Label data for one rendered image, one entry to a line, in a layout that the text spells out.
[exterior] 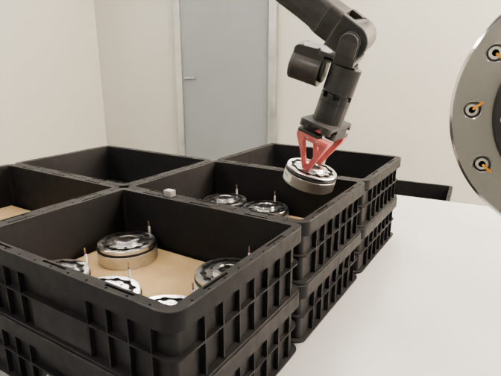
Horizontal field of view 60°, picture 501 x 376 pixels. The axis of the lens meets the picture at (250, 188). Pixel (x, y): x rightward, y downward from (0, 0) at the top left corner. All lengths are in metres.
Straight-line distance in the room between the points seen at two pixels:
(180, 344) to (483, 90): 0.37
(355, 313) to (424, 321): 0.13
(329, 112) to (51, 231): 0.52
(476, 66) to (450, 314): 0.65
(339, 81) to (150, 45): 4.04
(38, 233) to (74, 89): 4.25
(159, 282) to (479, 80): 0.54
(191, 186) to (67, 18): 4.10
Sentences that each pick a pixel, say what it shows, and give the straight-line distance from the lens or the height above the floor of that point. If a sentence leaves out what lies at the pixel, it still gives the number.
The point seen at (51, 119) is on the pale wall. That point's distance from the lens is 4.81.
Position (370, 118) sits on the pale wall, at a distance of 3.78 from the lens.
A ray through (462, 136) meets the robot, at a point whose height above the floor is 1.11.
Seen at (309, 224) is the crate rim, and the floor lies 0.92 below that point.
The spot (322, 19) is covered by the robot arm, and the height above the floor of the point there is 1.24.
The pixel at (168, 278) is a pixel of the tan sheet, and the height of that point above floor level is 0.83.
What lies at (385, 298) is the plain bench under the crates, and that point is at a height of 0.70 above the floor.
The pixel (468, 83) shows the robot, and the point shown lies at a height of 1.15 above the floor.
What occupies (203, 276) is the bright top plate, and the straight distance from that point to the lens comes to 0.67.
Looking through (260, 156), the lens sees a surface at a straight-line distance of 1.29.
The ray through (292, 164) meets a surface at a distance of 0.87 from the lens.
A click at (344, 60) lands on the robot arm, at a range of 0.77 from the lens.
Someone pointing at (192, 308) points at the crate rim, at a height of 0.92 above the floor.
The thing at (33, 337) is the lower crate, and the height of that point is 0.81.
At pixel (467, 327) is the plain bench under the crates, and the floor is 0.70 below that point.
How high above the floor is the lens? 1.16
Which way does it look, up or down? 16 degrees down
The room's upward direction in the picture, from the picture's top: straight up
